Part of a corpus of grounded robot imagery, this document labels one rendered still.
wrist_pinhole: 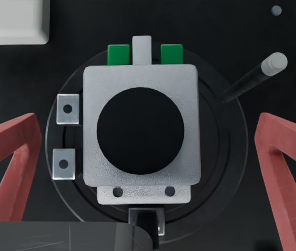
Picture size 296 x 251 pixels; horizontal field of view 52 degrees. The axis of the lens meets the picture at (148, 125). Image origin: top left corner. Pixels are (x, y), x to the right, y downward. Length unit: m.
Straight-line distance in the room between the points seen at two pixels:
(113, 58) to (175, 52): 0.03
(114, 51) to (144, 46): 0.02
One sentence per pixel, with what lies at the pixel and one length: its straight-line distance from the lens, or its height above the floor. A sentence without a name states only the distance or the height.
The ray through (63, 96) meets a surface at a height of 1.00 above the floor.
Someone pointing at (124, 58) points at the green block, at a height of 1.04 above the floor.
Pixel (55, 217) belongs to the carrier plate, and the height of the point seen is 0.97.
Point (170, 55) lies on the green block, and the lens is 0.16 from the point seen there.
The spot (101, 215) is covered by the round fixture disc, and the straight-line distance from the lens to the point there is 0.21.
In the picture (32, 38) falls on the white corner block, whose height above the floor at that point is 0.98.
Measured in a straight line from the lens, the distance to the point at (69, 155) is 0.20.
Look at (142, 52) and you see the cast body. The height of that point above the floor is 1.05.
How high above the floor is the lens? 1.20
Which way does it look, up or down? 86 degrees down
